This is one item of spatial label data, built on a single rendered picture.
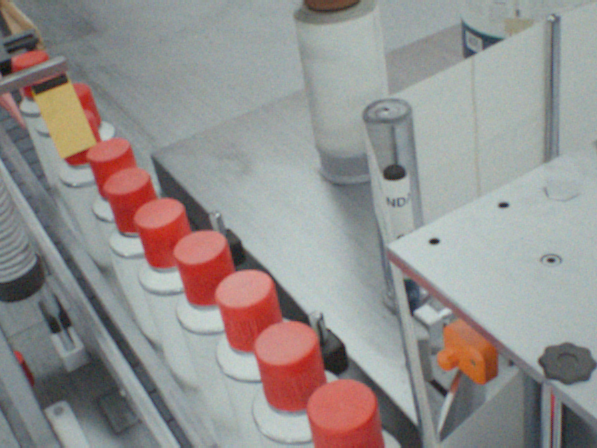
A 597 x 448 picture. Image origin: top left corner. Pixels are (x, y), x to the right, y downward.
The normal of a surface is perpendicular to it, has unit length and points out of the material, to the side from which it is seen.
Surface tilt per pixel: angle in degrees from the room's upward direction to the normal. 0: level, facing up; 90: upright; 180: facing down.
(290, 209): 0
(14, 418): 90
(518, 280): 0
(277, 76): 0
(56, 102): 69
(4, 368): 90
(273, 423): 42
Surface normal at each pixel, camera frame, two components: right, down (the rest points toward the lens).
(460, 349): -0.85, 0.41
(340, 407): -0.15, -0.83
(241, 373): -0.33, -0.14
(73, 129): 0.41, 0.13
